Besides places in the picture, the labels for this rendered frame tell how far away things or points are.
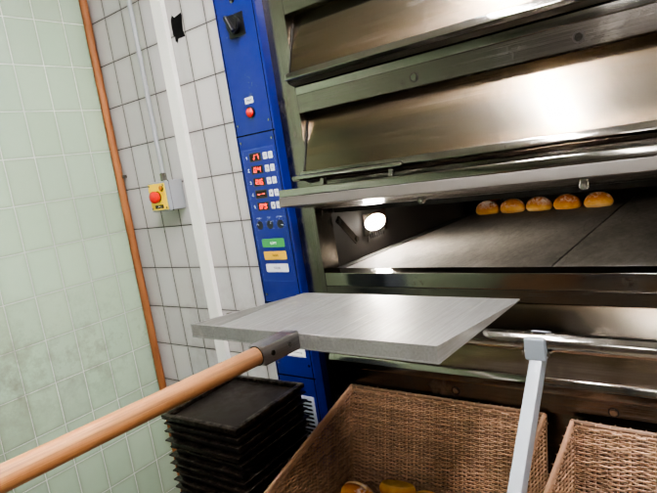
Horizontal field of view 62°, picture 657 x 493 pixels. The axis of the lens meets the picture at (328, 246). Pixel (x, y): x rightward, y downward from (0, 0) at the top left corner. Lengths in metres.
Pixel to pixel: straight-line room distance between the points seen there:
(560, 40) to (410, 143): 0.38
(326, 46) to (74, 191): 1.07
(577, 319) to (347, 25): 0.88
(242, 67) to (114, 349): 1.14
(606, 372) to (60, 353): 1.66
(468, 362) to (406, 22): 0.82
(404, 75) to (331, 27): 0.25
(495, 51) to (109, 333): 1.61
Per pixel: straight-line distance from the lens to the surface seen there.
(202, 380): 0.82
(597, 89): 1.23
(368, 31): 1.43
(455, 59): 1.32
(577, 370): 1.33
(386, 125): 1.41
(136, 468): 2.36
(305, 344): 0.95
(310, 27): 1.56
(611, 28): 1.23
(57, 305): 2.09
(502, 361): 1.38
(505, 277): 1.32
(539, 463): 1.38
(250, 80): 1.63
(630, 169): 1.07
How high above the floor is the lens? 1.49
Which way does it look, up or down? 9 degrees down
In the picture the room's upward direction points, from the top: 9 degrees counter-clockwise
